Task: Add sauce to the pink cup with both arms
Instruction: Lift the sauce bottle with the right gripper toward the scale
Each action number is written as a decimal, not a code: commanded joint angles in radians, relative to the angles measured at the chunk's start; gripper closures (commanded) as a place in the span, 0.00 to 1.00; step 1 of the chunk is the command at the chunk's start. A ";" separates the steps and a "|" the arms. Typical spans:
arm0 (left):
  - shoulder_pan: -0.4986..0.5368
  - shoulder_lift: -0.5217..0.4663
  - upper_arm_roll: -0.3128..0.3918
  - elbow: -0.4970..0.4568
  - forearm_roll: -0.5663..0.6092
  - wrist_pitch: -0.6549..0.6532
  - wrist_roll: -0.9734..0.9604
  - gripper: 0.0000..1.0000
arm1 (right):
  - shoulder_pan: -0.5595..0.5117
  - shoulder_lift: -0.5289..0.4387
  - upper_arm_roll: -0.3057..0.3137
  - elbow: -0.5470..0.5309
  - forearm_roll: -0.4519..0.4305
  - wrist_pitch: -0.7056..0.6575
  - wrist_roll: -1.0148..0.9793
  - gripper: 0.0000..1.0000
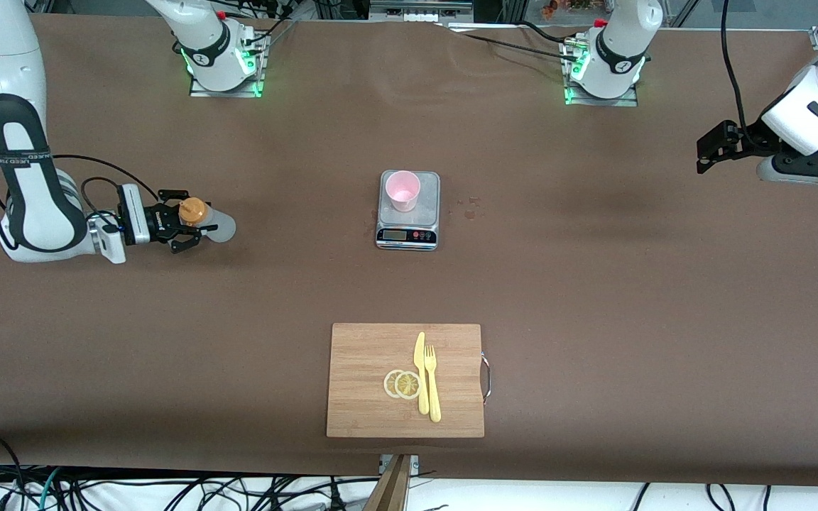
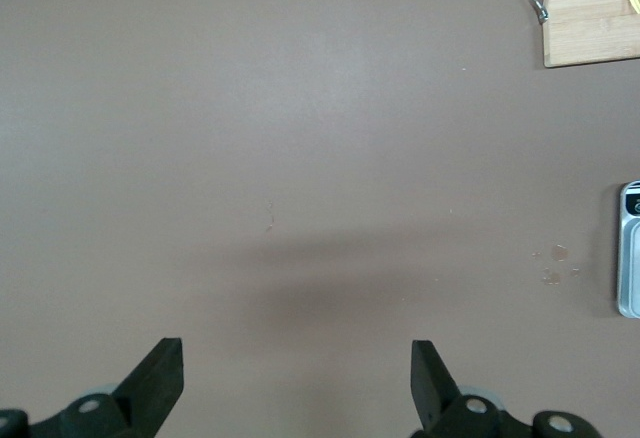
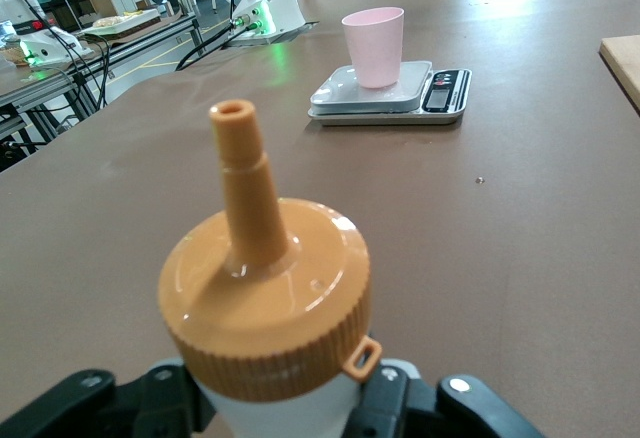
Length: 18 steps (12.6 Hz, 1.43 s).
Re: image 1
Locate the yellow plastic fork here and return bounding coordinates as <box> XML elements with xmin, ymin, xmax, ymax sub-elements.
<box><xmin>423</xmin><ymin>345</ymin><xmax>443</xmax><ymax>424</ymax></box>

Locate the clear sauce bottle orange cap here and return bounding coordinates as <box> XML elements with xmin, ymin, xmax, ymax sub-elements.
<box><xmin>178</xmin><ymin>197</ymin><xmax>237</xmax><ymax>244</ymax></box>

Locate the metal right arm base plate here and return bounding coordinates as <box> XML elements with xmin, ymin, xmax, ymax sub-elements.
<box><xmin>189</xmin><ymin>32</ymin><xmax>269</xmax><ymax>99</ymax></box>

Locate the teal floor cable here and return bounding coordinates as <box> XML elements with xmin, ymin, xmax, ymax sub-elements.
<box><xmin>38</xmin><ymin>466</ymin><xmax>63</xmax><ymax>511</ymax></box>

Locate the brown table cover sheet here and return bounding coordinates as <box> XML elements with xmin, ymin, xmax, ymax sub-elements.
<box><xmin>0</xmin><ymin>13</ymin><xmax>818</xmax><ymax>488</ymax></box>

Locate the pink plastic cup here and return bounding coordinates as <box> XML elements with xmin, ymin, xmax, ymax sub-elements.
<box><xmin>386</xmin><ymin>170</ymin><xmax>422</xmax><ymax>213</ymax></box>

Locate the black right base cable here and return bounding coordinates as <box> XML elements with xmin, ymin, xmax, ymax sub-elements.
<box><xmin>237</xmin><ymin>0</ymin><xmax>301</xmax><ymax>56</ymax></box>

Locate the silver digital kitchen scale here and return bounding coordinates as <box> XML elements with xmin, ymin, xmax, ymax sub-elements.
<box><xmin>376</xmin><ymin>170</ymin><xmax>442</xmax><ymax>251</ymax></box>

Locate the wooden beam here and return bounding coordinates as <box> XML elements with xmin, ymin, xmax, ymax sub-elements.
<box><xmin>361</xmin><ymin>454</ymin><xmax>413</xmax><ymax>511</ymax></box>

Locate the thin black base cable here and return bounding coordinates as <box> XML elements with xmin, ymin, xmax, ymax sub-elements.
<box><xmin>443</xmin><ymin>23</ymin><xmax>572</xmax><ymax>66</ymax></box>

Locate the wooden cutting board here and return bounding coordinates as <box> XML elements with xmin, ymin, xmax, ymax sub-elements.
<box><xmin>326</xmin><ymin>323</ymin><xmax>492</xmax><ymax>439</ymax></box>

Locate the yellow plastic knife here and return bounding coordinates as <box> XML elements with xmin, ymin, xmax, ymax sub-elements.
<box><xmin>413</xmin><ymin>331</ymin><xmax>430</xmax><ymax>416</ymax></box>

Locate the small metal bracket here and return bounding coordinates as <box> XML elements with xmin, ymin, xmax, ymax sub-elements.
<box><xmin>379</xmin><ymin>454</ymin><xmax>420</xmax><ymax>475</ymax></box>

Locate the thick black base cable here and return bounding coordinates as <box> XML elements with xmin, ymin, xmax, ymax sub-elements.
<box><xmin>516</xmin><ymin>20</ymin><xmax>589</xmax><ymax>52</ymax></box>

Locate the white power strip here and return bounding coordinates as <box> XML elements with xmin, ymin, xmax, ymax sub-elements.
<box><xmin>369</xmin><ymin>0</ymin><xmax>475</xmax><ymax>23</ymax></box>

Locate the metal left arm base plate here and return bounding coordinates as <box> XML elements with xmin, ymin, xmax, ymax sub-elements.
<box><xmin>563</xmin><ymin>39</ymin><xmax>639</xmax><ymax>108</ymax></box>

